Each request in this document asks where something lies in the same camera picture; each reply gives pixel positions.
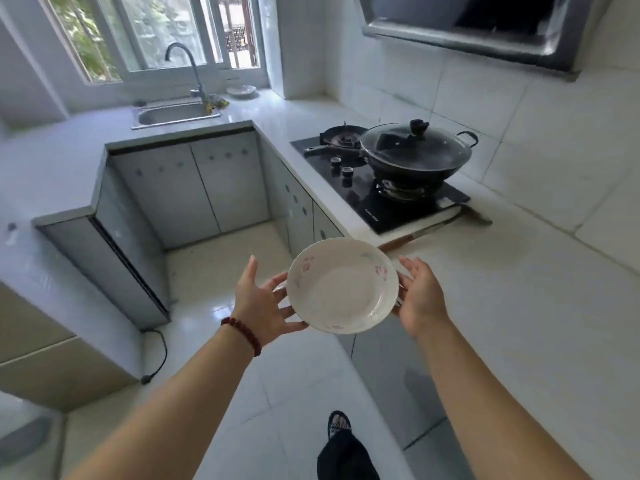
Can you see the person's right hand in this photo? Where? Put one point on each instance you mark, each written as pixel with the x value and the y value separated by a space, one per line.
pixel 425 304

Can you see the person's left hand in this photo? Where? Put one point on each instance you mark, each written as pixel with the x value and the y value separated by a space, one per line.
pixel 260 309

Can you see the white plate pale flowers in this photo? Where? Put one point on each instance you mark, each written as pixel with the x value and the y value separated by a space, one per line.
pixel 345 289

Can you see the stainless steel sink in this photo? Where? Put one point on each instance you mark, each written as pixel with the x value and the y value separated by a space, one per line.
pixel 170 114

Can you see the white plate red pattern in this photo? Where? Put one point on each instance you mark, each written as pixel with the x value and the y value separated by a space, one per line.
pixel 241 90

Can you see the person's right forearm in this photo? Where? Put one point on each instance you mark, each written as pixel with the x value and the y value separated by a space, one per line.
pixel 490 409

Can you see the person's left forearm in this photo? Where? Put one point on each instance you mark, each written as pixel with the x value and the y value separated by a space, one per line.
pixel 175 409

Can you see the person's right black sandal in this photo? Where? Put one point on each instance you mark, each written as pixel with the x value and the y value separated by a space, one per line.
pixel 340 424

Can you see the person's black trousers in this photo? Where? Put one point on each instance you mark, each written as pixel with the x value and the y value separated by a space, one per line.
pixel 345 459

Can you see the black cooking spatula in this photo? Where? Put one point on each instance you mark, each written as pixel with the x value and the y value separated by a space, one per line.
pixel 425 229

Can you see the black glass gas stove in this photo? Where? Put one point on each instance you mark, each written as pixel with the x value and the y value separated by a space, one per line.
pixel 370 209

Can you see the black burner grate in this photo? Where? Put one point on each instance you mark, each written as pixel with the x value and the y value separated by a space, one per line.
pixel 342 139
pixel 400 190

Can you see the black wok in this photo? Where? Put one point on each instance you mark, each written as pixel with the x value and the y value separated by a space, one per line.
pixel 415 174

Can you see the black stove knob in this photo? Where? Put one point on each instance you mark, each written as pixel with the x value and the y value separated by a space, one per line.
pixel 347 170
pixel 336 160

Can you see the glass wok lid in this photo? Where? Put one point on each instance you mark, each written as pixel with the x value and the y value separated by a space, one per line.
pixel 400 149

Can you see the yellow dish cloth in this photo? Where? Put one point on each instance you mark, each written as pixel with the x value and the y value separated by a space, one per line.
pixel 221 102

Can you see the beige wooden furniture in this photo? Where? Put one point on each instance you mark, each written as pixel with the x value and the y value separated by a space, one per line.
pixel 50 364

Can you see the steel curved faucet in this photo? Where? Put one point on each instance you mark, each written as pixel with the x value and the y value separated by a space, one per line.
pixel 196 74

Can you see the white framed window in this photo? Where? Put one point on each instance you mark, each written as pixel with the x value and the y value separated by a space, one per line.
pixel 175 74

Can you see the steel range hood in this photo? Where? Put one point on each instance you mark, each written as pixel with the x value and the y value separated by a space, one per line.
pixel 565 44

